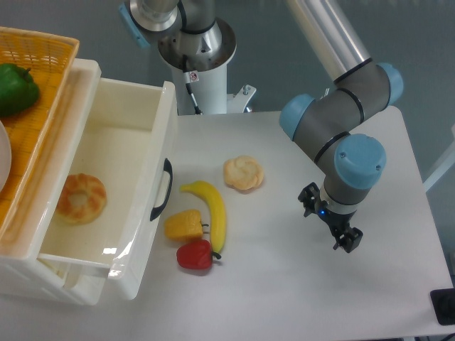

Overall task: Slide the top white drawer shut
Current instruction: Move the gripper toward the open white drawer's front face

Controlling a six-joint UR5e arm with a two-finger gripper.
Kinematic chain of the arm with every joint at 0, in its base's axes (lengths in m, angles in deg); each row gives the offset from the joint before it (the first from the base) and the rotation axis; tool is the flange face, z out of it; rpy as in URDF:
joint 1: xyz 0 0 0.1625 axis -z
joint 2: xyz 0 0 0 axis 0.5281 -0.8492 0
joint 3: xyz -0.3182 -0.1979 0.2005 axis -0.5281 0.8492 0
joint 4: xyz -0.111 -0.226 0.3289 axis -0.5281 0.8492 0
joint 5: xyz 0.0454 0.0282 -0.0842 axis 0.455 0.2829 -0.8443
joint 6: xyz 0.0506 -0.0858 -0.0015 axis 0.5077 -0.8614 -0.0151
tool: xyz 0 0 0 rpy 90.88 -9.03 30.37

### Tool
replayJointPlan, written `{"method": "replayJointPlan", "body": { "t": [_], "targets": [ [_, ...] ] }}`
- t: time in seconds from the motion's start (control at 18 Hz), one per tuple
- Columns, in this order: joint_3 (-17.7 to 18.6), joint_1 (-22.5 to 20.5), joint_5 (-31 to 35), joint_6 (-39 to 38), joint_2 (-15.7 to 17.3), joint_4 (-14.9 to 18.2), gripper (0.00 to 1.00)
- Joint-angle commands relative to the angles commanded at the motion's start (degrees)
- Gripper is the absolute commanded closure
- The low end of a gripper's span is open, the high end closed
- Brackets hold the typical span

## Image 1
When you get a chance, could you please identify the glazed donut bread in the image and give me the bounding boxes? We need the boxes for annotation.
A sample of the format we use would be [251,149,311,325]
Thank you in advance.
[55,173,107,224]

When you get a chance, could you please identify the white top drawer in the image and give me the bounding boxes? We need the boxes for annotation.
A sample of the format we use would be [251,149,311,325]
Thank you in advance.
[40,79,177,300]

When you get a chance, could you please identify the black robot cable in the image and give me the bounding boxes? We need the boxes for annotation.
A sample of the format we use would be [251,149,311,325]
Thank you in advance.
[181,53,204,115]

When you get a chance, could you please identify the black device at edge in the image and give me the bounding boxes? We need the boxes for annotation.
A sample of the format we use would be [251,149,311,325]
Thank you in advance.
[430,288,455,325]

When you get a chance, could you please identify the yellow banana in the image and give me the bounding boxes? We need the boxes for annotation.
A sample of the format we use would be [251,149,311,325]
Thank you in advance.
[180,180,227,253]

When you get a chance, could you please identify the green bell pepper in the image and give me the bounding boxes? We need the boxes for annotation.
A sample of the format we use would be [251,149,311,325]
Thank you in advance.
[1,63,40,117]

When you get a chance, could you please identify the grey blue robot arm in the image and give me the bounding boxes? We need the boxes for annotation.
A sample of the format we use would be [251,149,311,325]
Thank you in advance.
[119,1,403,252]

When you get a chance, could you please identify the red bell pepper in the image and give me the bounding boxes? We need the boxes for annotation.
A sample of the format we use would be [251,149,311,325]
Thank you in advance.
[176,239,221,270]

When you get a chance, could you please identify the round bread bun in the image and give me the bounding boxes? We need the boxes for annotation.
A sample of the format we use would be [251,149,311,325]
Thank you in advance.
[223,156,264,191]

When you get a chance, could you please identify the black drawer handle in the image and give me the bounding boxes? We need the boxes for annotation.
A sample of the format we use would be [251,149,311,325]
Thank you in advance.
[149,158,173,222]

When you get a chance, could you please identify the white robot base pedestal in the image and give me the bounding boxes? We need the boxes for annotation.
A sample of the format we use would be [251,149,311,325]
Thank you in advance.
[170,63,257,116]

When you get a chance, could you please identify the yellow bell pepper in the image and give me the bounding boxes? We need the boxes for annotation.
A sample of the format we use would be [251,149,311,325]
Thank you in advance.
[164,209,205,242]

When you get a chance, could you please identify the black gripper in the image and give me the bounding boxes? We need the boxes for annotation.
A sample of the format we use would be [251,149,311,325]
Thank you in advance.
[298,183,363,253]

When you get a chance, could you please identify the white drawer cabinet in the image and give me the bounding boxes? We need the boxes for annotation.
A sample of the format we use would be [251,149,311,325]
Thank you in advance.
[1,59,104,305]

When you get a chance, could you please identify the white plate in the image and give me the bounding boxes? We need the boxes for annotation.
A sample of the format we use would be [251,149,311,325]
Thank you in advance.
[0,123,12,190]

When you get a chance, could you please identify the orange plastic basket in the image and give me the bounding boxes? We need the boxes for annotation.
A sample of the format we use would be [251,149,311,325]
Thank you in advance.
[1,27,79,234]

